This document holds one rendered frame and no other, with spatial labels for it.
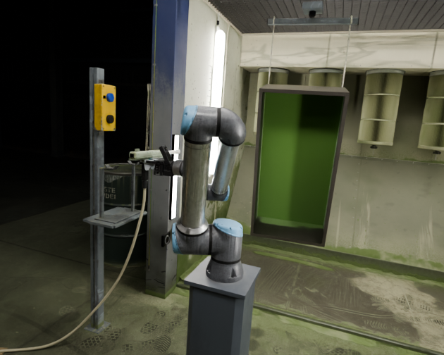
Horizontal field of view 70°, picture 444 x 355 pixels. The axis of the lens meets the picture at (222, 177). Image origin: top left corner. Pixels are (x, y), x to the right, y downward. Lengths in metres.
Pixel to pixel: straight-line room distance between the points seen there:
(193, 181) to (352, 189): 2.63
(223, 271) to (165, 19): 1.66
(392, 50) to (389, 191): 1.39
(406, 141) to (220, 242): 2.82
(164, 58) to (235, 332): 1.74
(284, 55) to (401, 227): 2.10
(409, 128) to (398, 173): 0.49
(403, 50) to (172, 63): 2.17
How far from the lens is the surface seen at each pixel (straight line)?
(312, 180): 2.83
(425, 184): 3.89
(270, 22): 2.74
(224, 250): 1.54
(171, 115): 2.28
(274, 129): 2.72
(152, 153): 1.86
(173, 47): 2.32
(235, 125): 1.22
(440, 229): 3.76
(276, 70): 3.60
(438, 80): 3.64
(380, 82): 3.52
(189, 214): 1.42
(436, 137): 3.59
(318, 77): 3.54
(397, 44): 3.54
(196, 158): 1.26
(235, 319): 1.61
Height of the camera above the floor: 1.41
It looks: 10 degrees down
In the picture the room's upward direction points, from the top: 4 degrees clockwise
